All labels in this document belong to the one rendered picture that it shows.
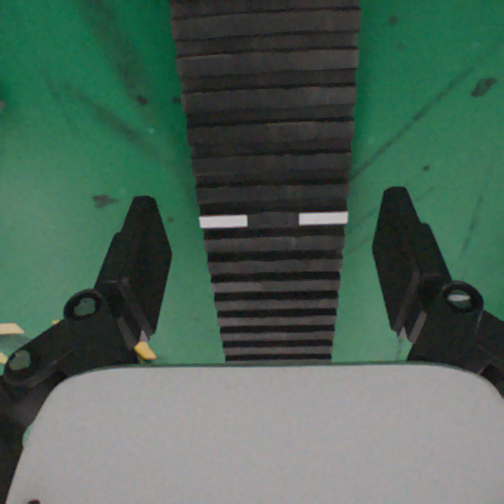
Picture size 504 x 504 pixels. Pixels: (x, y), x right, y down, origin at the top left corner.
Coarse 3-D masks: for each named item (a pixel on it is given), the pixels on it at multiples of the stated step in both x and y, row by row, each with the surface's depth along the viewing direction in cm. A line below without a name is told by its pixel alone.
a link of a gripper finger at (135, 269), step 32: (128, 224) 12; (160, 224) 13; (128, 256) 11; (160, 256) 13; (96, 288) 11; (128, 288) 11; (160, 288) 13; (64, 320) 10; (128, 320) 11; (32, 352) 10; (64, 352) 10; (32, 384) 9
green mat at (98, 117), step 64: (0, 0) 11; (64, 0) 11; (128, 0) 11; (384, 0) 11; (448, 0) 11; (0, 64) 12; (64, 64) 12; (128, 64) 12; (384, 64) 12; (448, 64) 12; (0, 128) 14; (64, 128) 14; (128, 128) 14; (384, 128) 14; (448, 128) 14; (0, 192) 16; (64, 192) 16; (128, 192) 16; (192, 192) 16; (448, 192) 16; (0, 256) 20; (64, 256) 19; (192, 256) 19; (448, 256) 19; (0, 320) 24; (192, 320) 23; (384, 320) 23
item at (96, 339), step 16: (80, 304) 10; (96, 304) 10; (80, 320) 10; (96, 320) 10; (112, 320) 10; (80, 336) 9; (96, 336) 9; (112, 336) 9; (80, 352) 9; (96, 352) 9; (112, 352) 9; (128, 352) 9; (80, 368) 9
